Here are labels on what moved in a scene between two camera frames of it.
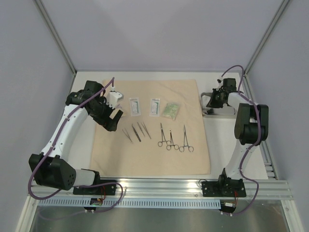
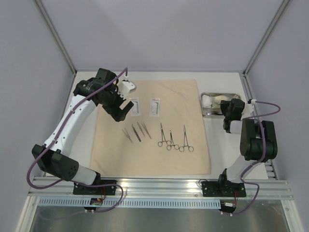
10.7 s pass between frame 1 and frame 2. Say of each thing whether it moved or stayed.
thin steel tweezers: stayed
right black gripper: moved
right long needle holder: stayed
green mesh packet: moved
